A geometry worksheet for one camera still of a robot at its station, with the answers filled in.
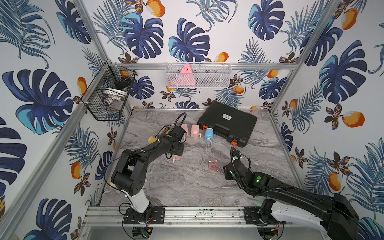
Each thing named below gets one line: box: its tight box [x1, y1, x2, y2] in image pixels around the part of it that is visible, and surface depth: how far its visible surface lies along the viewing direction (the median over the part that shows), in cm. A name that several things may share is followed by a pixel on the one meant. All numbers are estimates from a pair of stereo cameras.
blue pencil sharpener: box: [204, 127, 214, 146], surface depth 101 cm
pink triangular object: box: [177, 63, 196, 86], surface depth 92 cm
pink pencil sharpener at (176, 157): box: [171, 154, 182, 163], surface depth 94 cm
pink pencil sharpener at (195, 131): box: [191, 124, 202, 139], surface depth 103 cm
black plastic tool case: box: [197, 100, 258, 148], surface depth 106 cm
